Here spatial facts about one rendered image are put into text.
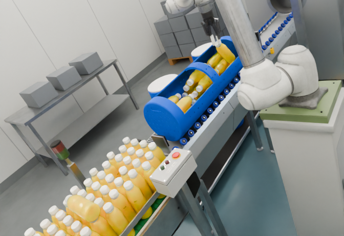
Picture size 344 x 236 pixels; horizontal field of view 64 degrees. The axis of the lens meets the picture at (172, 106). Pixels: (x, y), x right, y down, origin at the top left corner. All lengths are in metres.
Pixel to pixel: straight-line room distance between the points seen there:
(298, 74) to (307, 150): 0.40
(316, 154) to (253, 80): 0.52
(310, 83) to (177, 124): 0.68
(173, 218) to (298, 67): 0.93
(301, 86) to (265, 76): 0.20
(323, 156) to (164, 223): 0.83
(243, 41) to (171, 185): 0.69
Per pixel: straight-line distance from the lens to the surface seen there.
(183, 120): 1.53
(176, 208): 1.48
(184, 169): 1.28
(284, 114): 1.44
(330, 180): 1.66
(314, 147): 1.52
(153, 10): 6.33
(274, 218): 2.33
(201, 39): 5.14
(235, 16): 1.25
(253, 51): 1.27
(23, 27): 4.72
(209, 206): 1.96
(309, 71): 1.40
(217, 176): 2.52
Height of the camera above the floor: 1.86
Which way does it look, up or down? 26 degrees down
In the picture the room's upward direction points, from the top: 24 degrees counter-clockwise
